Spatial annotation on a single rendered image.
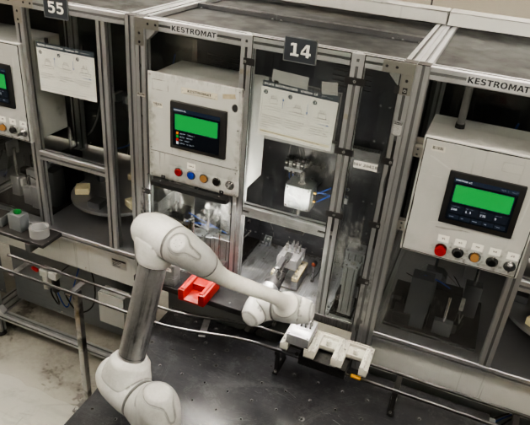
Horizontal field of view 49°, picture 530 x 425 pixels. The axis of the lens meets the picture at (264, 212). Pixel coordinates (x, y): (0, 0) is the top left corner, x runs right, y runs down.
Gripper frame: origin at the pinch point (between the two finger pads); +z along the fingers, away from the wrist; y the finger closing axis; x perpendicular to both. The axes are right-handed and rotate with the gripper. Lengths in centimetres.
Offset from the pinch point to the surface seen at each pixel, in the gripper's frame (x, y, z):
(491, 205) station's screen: -75, 59, -11
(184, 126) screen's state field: 44, 62, -12
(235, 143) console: 22, 58, -10
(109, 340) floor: 112, -104, 4
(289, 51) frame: 4, 97, -6
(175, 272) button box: 43, -3, -26
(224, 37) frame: 30, 98, -5
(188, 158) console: 43, 47, -11
